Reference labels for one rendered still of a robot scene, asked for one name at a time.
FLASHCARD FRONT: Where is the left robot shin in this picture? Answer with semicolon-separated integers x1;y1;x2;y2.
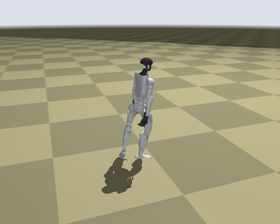
122;126;130;151

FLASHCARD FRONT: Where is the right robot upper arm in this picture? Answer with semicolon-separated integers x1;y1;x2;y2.
146;77;154;100

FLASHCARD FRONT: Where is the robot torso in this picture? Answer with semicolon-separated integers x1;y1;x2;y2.
133;72;151;114

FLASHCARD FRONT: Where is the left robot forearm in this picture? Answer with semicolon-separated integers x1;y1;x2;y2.
132;90;138;103

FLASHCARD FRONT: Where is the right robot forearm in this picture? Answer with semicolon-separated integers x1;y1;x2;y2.
145;96;154;117

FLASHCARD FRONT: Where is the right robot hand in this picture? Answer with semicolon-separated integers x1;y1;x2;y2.
138;112;148;126

